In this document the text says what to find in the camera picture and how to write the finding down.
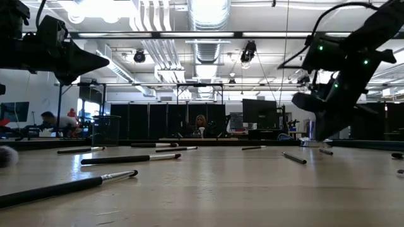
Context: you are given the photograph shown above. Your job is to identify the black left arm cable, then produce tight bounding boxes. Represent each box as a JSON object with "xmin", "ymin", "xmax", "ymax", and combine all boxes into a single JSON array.
[{"xmin": 35, "ymin": 0, "xmax": 47, "ymax": 30}]

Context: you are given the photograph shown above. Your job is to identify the black partition panels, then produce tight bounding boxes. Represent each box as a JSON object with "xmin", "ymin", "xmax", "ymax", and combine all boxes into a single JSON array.
[
  {"xmin": 350, "ymin": 102, "xmax": 404, "ymax": 141},
  {"xmin": 110, "ymin": 103, "xmax": 227, "ymax": 139}
]

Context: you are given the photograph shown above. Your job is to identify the black metal workstation frame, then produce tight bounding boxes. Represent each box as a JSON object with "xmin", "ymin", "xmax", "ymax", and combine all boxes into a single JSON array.
[{"xmin": 54, "ymin": 81, "xmax": 225, "ymax": 139}]

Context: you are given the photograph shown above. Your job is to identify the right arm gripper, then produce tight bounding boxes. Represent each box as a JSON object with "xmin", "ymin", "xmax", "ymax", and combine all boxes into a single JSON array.
[{"xmin": 292, "ymin": 49, "xmax": 397, "ymax": 142}]

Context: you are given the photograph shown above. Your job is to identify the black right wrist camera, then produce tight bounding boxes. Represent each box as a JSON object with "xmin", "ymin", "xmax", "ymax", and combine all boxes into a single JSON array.
[{"xmin": 302, "ymin": 32, "xmax": 348, "ymax": 74}]

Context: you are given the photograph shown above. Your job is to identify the black mesh brush cup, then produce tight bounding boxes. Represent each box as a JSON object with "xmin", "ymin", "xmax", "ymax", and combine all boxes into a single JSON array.
[{"xmin": 91, "ymin": 114, "xmax": 122, "ymax": 148}]

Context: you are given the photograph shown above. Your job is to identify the long black silver-ferrule makeup brush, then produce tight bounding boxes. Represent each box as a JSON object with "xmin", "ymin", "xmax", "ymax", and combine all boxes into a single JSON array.
[{"xmin": 0, "ymin": 170, "xmax": 139, "ymax": 209}]

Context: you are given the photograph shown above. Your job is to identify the black table edge rail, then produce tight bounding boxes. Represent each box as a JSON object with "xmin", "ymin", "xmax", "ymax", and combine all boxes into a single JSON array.
[{"xmin": 0, "ymin": 137, "xmax": 404, "ymax": 152}]

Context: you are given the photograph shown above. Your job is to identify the black overhead rig crossbar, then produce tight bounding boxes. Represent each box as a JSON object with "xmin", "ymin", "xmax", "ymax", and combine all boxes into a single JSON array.
[{"xmin": 68, "ymin": 30, "xmax": 353, "ymax": 40}]

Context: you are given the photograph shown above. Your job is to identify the thick black white-tipped makeup brush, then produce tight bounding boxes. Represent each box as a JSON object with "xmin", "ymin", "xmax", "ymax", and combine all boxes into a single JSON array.
[{"xmin": 130, "ymin": 142, "xmax": 179, "ymax": 149}]

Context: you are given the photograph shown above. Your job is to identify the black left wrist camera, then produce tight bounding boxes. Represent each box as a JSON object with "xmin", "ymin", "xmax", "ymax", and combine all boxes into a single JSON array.
[{"xmin": 37, "ymin": 15, "xmax": 69, "ymax": 48}]

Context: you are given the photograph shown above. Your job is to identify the dark wall-mounted screen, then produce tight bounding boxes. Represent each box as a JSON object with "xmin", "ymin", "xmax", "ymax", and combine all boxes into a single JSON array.
[{"xmin": 0, "ymin": 101, "xmax": 30, "ymax": 123}]

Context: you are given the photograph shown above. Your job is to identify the black overhead rig camera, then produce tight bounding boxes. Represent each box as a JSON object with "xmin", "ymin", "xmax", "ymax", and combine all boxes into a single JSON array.
[{"xmin": 240, "ymin": 40, "xmax": 258, "ymax": 69}]

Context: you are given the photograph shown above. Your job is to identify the thin black makeup brush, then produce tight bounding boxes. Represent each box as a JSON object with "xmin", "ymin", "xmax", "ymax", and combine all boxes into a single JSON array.
[{"xmin": 155, "ymin": 146, "xmax": 199, "ymax": 154}]

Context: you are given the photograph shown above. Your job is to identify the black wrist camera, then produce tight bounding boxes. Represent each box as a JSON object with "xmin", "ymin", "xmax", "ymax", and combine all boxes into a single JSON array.
[
  {"xmin": 302, "ymin": 32, "xmax": 348, "ymax": 74},
  {"xmin": 37, "ymin": 15, "xmax": 69, "ymax": 48}
]

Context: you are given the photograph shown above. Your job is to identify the black desk monitor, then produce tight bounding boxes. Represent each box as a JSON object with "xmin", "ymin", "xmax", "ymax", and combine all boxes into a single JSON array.
[{"xmin": 242, "ymin": 98, "xmax": 278, "ymax": 130}]

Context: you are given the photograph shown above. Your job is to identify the person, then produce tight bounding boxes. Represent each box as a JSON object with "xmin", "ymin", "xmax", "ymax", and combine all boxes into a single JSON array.
[
  {"xmin": 40, "ymin": 110, "xmax": 80, "ymax": 138},
  {"xmin": 194, "ymin": 114, "xmax": 209, "ymax": 139}
]

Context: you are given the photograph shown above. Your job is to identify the large fluffy grey powder brush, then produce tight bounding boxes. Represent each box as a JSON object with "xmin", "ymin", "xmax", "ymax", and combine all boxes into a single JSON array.
[{"xmin": 0, "ymin": 145, "xmax": 20, "ymax": 169}]

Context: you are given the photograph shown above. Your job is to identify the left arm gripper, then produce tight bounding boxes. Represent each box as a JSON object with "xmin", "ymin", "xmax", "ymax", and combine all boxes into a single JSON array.
[{"xmin": 0, "ymin": 37, "xmax": 110, "ymax": 86}]

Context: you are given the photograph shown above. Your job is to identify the black makeup brush pale ferrule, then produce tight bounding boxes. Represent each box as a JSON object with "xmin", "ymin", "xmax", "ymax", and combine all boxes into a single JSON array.
[{"xmin": 57, "ymin": 146, "xmax": 107, "ymax": 155}]

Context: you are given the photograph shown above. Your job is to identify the silver ceiling air duct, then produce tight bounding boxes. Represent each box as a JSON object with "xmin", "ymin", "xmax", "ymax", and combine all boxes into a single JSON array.
[{"xmin": 187, "ymin": 0, "xmax": 232, "ymax": 64}]

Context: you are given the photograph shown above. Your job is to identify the black round ceiling camera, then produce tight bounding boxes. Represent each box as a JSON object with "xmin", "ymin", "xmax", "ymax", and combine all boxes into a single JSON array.
[{"xmin": 133, "ymin": 49, "xmax": 146, "ymax": 64}]

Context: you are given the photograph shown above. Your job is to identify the black makeup brush silver ferrule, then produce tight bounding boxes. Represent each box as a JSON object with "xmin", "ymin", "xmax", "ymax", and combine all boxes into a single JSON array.
[{"xmin": 80, "ymin": 153, "xmax": 182, "ymax": 166}]

